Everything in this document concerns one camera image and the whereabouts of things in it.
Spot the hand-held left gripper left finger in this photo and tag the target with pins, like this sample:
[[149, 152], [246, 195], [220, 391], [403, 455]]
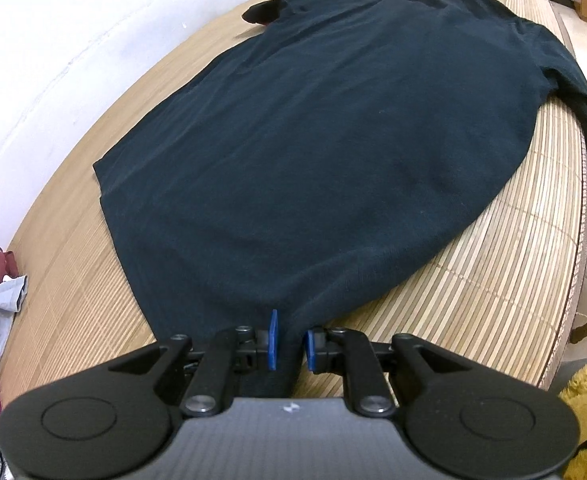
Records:
[[273, 340]]

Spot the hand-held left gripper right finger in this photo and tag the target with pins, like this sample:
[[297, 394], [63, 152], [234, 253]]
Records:
[[311, 350]]

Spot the black sweater with red trim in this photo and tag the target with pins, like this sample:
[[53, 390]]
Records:
[[323, 160]]

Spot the light grey garment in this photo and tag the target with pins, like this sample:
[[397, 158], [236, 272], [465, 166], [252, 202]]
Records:
[[1, 305]]

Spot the wooden table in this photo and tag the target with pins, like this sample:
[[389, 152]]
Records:
[[581, 260]]

